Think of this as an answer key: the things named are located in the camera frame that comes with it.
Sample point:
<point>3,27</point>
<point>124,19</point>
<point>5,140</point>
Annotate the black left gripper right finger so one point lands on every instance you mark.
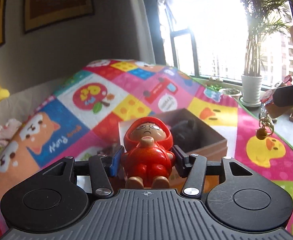
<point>192,167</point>

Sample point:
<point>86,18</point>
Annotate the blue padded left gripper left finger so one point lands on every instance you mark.
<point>103,168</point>

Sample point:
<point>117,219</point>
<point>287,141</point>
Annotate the black plush toy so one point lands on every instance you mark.
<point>185,135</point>

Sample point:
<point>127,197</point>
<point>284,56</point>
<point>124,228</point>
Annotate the red hooded doll figure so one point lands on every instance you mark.
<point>148,160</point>

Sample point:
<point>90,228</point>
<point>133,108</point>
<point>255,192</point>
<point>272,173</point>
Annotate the pink cardboard box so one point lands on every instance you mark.
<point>213,144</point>

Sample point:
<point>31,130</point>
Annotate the colourful cartoon play mat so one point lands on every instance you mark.
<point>83,116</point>

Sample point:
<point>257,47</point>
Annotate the white pot palm plant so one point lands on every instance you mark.
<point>264,17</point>

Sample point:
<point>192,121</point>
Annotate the pink white crumpled cloth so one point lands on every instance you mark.
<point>8,131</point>

